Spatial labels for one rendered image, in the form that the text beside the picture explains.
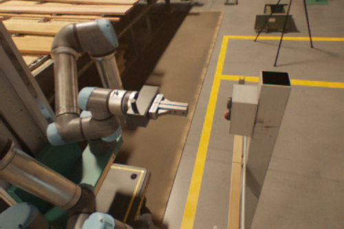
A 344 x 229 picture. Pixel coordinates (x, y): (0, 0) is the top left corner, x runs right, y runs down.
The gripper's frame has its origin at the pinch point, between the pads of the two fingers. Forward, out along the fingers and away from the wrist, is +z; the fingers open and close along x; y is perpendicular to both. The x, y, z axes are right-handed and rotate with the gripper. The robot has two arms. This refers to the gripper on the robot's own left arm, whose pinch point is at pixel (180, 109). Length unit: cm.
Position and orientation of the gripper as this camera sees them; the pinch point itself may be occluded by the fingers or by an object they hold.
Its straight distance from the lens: 63.6
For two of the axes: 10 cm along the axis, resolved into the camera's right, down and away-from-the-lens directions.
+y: -0.9, -7.8, -6.2
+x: 2.6, -6.2, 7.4
